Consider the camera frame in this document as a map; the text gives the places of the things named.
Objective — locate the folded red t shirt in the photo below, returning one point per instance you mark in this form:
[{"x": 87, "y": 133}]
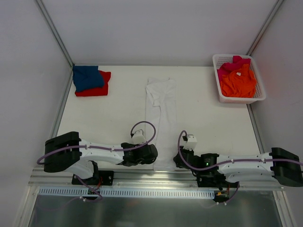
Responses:
[{"x": 97, "y": 91}]

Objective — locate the left aluminium frame post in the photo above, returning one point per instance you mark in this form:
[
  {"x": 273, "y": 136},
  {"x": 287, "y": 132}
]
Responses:
[{"x": 48, "y": 19}]

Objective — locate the aluminium mounting rail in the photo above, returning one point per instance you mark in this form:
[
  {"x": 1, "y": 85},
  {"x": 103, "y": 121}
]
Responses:
[{"x": 134, "y": 178}]

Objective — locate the right aluminium frame post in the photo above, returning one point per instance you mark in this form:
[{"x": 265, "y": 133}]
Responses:
[{"x": 270, "y": 17}]

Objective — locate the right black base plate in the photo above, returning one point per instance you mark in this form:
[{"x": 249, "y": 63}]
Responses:
[{"x": 214, "y": 181}]

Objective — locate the white t shirt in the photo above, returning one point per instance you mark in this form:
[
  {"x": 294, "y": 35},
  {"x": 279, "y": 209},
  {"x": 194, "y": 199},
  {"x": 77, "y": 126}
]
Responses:
[{"x": 161, "y": 111}]

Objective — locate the pink t shirt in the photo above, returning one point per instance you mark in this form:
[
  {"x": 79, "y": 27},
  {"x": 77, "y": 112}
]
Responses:
[{"x": 227, "y": 68}]

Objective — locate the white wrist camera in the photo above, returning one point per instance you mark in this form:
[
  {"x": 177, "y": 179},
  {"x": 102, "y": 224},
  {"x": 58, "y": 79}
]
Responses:
[
  {"x": 190, "y": 142},
  {"x": 138, "y": 137}
]

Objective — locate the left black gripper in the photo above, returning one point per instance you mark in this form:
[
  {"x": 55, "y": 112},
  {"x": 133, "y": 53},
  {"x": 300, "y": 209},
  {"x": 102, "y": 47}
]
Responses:
[{"x": 151, "y": 153}]

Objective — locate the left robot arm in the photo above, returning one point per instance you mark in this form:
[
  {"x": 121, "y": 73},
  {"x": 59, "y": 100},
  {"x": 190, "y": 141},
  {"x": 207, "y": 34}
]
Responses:
[{"x": 69, "y": 153}]

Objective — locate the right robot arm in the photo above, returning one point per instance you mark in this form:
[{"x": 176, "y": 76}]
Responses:
[{"x": 220, "y": 171}]

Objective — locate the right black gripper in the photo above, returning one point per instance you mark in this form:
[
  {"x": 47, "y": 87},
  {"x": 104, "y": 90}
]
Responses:
[{"x": 178, "y": 160}]

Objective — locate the folded blue t shirt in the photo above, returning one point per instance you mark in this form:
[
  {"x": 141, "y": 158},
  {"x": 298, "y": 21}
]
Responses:
[{"x": 86, "y": 77}]

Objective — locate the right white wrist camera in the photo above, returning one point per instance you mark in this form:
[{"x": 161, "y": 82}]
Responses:
[{"x": 190, "y": 142}]

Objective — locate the orange t shirt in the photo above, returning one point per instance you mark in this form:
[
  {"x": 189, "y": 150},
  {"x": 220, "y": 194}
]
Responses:
[{"x": 240, "y": 83}]

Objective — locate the white slotted cable duct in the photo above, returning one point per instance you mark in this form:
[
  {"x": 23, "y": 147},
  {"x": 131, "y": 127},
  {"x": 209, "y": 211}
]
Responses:
[{"x": 128, "y": 192}]

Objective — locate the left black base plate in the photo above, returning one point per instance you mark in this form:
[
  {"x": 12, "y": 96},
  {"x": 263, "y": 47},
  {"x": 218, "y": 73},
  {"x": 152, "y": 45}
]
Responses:
[{"x": 105, "y": 177}]

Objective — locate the aluminium frame post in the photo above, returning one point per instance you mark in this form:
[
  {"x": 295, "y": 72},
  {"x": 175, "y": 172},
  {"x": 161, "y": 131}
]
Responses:
[
  {"x": 270, "y": 17},
  {"x": 48, "y": 19}
]

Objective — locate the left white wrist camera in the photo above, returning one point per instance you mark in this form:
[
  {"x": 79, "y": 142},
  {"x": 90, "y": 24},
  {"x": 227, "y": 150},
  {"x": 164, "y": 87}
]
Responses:
[{"x": 138, "y": 137}]

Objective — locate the white plastic basket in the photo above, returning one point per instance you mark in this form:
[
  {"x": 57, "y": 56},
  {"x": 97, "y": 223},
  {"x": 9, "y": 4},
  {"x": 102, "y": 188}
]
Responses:
[{"x": 260, "y": 95}]

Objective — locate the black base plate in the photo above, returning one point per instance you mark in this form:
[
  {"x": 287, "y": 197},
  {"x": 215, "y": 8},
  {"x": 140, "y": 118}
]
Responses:
[
  {"x": 105, "y": 177},
  {"x": 214, "y": 181}
]

